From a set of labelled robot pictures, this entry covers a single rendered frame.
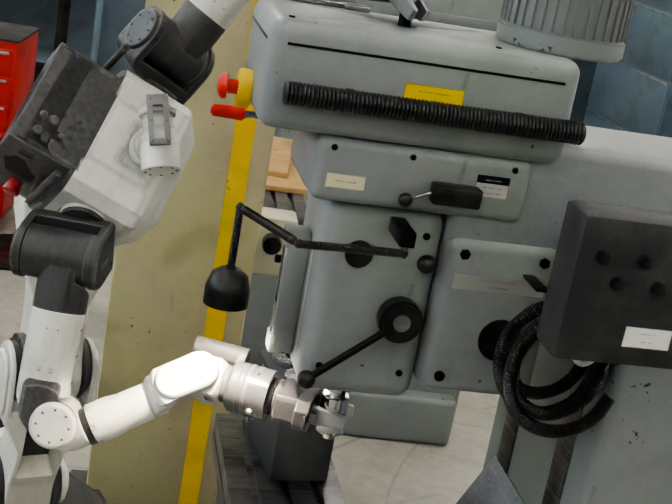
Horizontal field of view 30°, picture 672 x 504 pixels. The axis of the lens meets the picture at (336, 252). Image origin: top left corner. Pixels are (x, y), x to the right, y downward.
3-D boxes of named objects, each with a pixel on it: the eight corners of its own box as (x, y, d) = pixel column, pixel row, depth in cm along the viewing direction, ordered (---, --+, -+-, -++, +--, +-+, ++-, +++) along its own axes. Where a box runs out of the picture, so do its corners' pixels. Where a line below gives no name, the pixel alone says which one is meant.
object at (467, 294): (417, 392, 196) (450, 237, 189) (387, 333, 219) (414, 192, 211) (530, 402, 200) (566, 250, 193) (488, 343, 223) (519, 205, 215)
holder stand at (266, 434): (268, 481, 244) (284, 389, 238) (245, 429, 264) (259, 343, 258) (327, 481, 248) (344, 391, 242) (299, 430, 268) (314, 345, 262)
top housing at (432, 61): (255, 127, 177) (272, 14, 173) (238, 90, 202) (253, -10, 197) (563, 168, 187) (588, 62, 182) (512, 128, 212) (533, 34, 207)
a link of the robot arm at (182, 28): (169, -17, 225) (123, 42, 226) (189, 1, 218) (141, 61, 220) (213, 18, 233) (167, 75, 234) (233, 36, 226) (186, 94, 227)
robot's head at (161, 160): (131, 178, 211) (149, 165, 204) (127, 121, 213) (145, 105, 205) (167, 180, 214) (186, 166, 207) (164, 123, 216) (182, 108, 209)
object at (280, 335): (267, 352, 201) (288, 230, 195) (265, 342, 205) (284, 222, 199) (291, 354, 202) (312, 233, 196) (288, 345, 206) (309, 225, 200)
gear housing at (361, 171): (308, 200, 183) (319, 135, 180) (287, 158, 206) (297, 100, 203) (522, 226, 190) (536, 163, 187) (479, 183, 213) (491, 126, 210)
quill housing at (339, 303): (295, 393, 195) (329, 199, 186) (279, 342, 214) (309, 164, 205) (411, 403, 199) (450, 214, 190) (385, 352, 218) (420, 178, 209)
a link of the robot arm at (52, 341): (1, 441, 203) (26, 307, 203) (13, 427, 216) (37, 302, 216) (71, 453, 205) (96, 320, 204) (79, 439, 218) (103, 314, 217)
